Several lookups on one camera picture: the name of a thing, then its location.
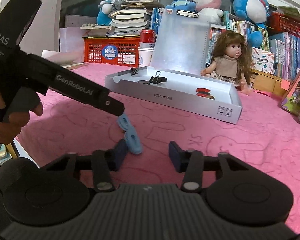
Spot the large black binder clip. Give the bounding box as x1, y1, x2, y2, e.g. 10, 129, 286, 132
149, 71, 167, 85

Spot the red orange clip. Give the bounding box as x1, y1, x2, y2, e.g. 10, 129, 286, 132
196, 88, 211, 93

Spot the person left hand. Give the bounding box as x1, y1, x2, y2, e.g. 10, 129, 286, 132
0, 76, 44, 145

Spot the black binder clip on box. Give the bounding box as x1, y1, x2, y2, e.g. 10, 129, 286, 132
130, 67, 140, 76

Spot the open book on left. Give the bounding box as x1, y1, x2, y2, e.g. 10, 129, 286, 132
41, 50, 87, 70

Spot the red plastic crate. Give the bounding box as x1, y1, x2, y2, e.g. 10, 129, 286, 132
84, 36, 140, 68

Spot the white paper cup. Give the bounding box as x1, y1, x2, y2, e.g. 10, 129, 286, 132
138, 47, 154, 67

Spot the grey cardboard box tray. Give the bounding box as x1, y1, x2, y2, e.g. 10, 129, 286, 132
104, 65, 243, 125

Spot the red soda can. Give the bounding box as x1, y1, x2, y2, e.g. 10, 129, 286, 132
140, 29, 156, 48

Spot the pink bunny print cloth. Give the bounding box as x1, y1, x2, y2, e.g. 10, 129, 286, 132
14, 62, 300, 234

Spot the blue plush on left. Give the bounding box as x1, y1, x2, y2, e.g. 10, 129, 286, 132
97, 1, 113, 25

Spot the stack of books on crate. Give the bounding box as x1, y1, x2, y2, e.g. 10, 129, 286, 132
81, 0, 164, 38

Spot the translucent clipboard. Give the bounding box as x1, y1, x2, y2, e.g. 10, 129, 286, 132
150, 9, 211, 75

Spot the wooden drawer box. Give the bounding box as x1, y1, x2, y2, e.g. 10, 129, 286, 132
252, 70, 290, 96

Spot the doll with brown hair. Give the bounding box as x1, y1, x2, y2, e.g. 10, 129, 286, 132
200, 30, 253, 95

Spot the pink cardboard phone stand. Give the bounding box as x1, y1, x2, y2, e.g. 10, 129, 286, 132
280, 70, 300, 116

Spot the small blue plush toy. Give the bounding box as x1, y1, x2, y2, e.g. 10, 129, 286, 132
165, 0, 197, 12

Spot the pink white plush bunny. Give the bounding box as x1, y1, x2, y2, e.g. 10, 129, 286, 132
193, 0, 223, 25

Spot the row of shelf books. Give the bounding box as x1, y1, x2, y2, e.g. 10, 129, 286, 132
149, 7, 300, 81

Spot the red basket on shelf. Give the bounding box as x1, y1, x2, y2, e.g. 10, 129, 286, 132
267, 12, 300, 38

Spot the blue white plush toy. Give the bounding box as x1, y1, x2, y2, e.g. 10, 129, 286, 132
231, 0, 271, 48

